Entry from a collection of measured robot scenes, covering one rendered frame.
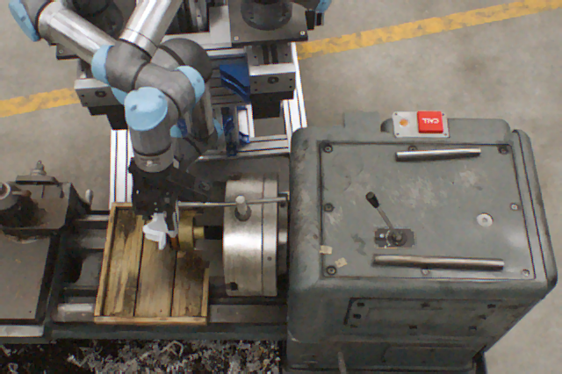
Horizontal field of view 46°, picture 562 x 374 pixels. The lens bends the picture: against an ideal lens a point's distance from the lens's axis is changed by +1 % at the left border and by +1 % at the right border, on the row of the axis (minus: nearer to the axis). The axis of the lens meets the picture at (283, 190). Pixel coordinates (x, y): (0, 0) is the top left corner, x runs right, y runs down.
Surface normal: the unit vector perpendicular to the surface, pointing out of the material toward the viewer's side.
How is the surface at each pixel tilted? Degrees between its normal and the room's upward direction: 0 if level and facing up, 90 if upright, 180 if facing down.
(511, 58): 0
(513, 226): 0
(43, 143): 0
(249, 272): 62
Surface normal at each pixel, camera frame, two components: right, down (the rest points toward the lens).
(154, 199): -0.01, 0.68
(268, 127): 0.00, -0.47
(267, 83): 0.10, 0.87
